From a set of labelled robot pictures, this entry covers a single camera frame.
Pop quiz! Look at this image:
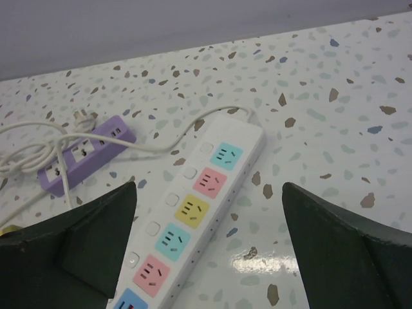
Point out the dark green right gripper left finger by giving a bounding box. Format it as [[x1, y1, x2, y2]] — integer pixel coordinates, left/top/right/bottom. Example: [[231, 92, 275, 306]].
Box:
[[1, 182, 137, 308]]

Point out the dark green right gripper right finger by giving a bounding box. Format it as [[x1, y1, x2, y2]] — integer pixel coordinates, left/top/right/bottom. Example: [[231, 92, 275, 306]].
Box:
[[282, 182, 411, 308]]

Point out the white multicolour power strip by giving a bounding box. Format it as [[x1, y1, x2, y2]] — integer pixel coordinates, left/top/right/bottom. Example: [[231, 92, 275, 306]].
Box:
[[108, 115, 267, 308]]

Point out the purple power strip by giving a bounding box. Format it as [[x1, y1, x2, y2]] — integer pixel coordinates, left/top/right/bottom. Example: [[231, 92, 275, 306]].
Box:
[[37, 115, 136, 197]]

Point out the white purple strip cable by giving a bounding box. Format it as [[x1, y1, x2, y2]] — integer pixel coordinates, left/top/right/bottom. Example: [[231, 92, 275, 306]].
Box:
[[0, 109, 99, 226]]

